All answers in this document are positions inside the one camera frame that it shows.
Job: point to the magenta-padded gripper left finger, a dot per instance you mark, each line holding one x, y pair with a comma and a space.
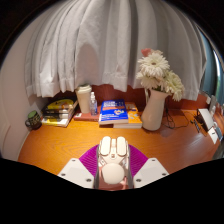
75, 173

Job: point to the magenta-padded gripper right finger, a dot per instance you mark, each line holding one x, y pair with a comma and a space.
150, 171

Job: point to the white computer mouse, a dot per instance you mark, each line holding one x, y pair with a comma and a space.
112, 173

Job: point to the yellow and white book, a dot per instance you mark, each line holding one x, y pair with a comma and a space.
55, 122

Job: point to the orange-yellow book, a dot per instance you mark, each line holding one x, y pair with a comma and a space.
135, 118

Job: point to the red book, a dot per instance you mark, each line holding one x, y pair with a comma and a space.
85, 117

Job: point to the white vase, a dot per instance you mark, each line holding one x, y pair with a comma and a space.
153, 113

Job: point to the dark green mug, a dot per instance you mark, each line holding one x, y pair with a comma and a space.
34, 120

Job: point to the clear spray bottle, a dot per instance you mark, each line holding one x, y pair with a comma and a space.
93, 106

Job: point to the blue book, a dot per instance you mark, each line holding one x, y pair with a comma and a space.
113, 111

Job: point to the beige tumbler with lid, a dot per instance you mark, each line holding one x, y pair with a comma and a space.
83, 100

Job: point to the white tablet device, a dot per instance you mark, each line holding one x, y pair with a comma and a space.
206, 118

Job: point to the white flower bouquet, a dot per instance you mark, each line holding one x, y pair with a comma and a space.
154, 65

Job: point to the glass window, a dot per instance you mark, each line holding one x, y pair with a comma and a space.
213, 73

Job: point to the white curtain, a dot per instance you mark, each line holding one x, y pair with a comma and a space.
113, 40

